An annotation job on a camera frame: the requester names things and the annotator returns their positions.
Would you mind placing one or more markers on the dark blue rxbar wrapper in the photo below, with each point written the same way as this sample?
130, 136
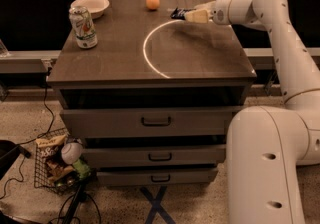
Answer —
179, 13

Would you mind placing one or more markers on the green packet in basket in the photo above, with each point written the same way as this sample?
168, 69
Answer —
82, 169

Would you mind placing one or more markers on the grey drawer cabinet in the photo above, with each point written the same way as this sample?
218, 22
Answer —
145, 59

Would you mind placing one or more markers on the white bowl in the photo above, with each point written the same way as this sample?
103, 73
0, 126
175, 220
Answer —
95, 7

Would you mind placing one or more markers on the green white 7up can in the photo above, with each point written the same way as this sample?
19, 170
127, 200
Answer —
83, 27

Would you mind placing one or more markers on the top grey drawer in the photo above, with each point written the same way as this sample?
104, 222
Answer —
148, 122

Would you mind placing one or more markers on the black tripod stand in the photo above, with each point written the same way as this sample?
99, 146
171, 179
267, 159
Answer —
67, 212

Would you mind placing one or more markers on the white ball in basket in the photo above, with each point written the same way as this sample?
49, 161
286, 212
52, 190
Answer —
71, 152

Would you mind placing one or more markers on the black wire basket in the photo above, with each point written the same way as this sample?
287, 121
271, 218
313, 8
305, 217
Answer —
61, 179

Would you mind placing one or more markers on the middle grey drawer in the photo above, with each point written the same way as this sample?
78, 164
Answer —
154, 156

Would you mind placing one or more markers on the bottom grey drawer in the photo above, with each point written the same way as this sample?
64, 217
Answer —
157, 177

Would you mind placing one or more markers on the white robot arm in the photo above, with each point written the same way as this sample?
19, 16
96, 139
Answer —
266, 144

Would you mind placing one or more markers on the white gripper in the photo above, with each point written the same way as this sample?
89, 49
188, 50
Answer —
218, 12

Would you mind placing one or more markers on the grey drawer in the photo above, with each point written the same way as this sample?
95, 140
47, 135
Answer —
157, 177
148, 122
154, 156

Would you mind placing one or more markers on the orange fruit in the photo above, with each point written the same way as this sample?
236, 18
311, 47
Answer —
152, 4

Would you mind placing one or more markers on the snack bag in basket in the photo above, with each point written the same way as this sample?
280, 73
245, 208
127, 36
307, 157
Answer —
50, 150

